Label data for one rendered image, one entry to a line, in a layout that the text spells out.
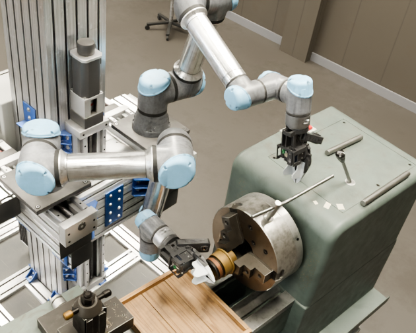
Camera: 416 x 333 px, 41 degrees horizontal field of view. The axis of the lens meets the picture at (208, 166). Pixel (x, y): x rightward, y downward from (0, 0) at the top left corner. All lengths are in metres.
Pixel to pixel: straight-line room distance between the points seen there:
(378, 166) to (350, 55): 3.19
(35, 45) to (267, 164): 0.88
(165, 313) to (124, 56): 3.42
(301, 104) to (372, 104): 3.40
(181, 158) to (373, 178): 0.74
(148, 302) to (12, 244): 1.27
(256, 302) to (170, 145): 0.68
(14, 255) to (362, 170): 1.80
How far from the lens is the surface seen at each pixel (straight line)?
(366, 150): 2.21
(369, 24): 5.11
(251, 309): 2.06
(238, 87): 1.66
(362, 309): 2.61
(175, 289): 2.03
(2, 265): 3.01
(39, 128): 1.84
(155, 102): 2.11
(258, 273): 1.85
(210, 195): 3.70
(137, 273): 2.93
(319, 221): 1.87
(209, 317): 1.97
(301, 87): 1.66
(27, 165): 1.72
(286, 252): 1.84
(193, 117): 4.36
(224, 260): 1.83
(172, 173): 1.70
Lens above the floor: 2.48
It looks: 39 degrees down
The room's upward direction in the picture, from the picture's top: 9 degrees clockwise
